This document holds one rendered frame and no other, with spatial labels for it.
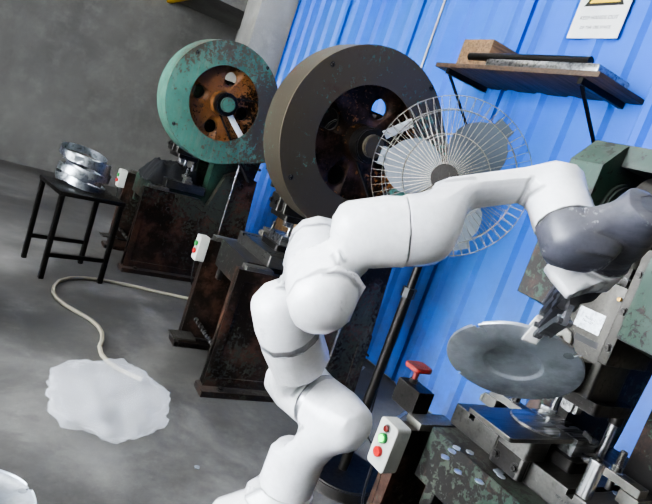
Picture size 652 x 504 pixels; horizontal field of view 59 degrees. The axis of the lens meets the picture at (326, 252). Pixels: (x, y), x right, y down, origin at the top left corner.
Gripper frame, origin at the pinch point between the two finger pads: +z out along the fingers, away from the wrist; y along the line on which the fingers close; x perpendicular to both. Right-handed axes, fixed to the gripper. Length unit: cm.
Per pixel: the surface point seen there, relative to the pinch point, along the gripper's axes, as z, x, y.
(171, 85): 152, 197, 192
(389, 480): 63, 11, -18
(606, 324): 15.1, -21.5, 19.8
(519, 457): 37.9, -13.9, -9.7
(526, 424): 32.9, -12.6, -3.3
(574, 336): 22.8, -17.6, 18.9
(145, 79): 372, 373, 420
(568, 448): 38.7, -25.7, -2.3
